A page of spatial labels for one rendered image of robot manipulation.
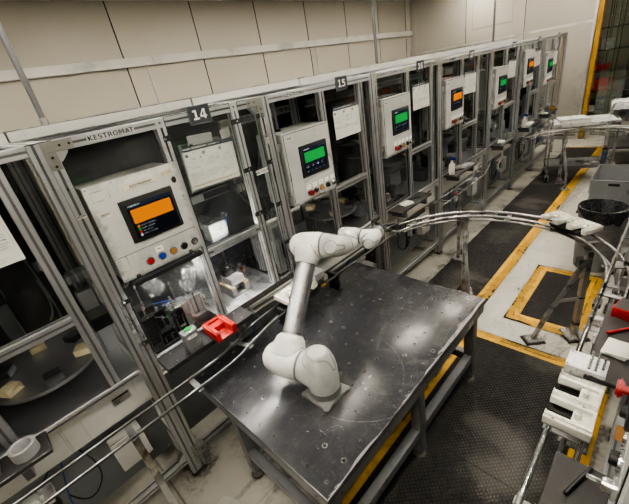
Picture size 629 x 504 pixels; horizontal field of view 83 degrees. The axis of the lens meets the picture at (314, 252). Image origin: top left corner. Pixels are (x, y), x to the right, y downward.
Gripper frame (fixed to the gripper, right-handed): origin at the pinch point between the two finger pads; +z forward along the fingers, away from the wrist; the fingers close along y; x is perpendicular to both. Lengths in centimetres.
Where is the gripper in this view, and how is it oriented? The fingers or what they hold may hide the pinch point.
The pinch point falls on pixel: (387, 219)
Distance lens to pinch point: 263.8
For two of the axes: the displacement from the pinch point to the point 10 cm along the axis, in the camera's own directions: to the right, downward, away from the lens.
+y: 8.8, 1.6, -4.5
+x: -0.9, -8.7, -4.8
